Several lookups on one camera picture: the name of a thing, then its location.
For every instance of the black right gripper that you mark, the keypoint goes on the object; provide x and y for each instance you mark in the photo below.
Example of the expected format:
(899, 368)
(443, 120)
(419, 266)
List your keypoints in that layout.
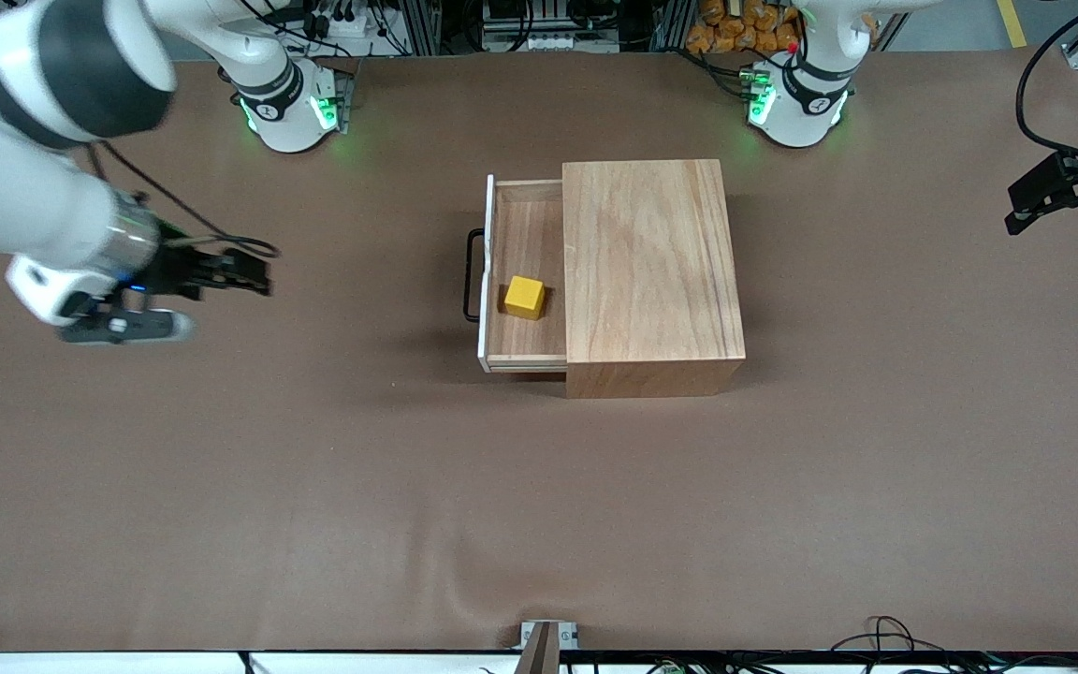
(167, 269)

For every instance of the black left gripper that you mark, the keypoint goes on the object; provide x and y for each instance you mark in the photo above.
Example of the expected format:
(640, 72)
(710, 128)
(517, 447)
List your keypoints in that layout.
(1066, 181)

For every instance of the yellow wooden cube block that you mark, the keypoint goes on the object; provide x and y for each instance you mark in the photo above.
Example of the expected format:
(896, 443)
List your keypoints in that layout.
(525, 296)

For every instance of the white-fronted wooden drawer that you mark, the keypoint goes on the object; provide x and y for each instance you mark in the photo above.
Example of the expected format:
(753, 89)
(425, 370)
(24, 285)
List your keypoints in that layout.
(525, 234)

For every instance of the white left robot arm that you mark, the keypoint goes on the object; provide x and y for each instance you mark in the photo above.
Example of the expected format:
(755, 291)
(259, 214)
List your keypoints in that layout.
(810, 94)

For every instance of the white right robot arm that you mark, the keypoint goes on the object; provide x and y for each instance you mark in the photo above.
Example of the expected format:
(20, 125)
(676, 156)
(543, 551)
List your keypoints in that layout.
(24, 140)

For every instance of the wooden drawer cabinet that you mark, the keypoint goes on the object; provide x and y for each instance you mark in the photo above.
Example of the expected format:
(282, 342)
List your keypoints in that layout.
(651, 271)

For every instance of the white power strip with plugs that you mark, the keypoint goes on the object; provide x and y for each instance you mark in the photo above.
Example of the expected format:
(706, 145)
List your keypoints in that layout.
(333, 19)

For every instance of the white electronics box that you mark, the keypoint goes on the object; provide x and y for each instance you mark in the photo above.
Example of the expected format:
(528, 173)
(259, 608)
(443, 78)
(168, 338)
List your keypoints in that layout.
(530, 37)

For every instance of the brown table cover mat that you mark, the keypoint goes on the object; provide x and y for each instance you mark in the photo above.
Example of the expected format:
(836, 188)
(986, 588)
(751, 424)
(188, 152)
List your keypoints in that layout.
(539, 515)

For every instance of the orange packaged items pile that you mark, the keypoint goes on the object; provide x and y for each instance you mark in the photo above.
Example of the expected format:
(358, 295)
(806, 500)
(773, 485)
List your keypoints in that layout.
(735, 33)

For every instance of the white table edge strip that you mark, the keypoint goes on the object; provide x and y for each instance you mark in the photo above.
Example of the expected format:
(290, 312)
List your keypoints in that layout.
(127, 665)

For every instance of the metal table edge clamp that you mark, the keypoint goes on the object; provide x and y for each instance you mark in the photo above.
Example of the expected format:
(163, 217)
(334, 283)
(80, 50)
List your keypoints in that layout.
(548, 641)

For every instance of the grey aluminium frame post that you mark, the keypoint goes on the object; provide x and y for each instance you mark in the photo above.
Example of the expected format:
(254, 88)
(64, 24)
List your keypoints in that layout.
(425, 23)

